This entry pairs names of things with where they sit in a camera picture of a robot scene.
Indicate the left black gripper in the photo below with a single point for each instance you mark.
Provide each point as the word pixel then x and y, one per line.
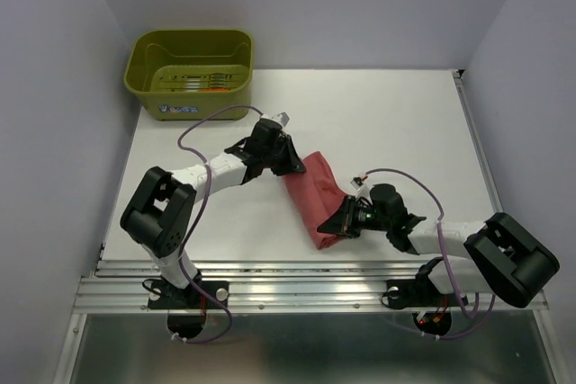
pixel 292 164

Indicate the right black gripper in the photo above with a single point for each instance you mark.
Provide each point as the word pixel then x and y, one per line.
pixel 341 221

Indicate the red t shirt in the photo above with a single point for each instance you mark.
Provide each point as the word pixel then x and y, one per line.
pixel 316 196

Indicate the olive green plastic bin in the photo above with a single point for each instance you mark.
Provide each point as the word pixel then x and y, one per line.
pixel 189 74

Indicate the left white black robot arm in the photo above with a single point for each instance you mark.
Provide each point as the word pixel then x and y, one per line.
pixel 158 213

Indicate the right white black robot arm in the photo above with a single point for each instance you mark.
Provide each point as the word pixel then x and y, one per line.
pixel 497 256

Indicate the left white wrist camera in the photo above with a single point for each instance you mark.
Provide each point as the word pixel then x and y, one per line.
pixel 281 118

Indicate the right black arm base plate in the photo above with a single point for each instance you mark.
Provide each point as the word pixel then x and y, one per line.
pixel 410 293

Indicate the aluminium front rail frame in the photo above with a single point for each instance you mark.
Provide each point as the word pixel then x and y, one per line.
pixel 302 315

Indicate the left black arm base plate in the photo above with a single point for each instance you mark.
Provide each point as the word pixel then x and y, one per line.
pixel 164 296

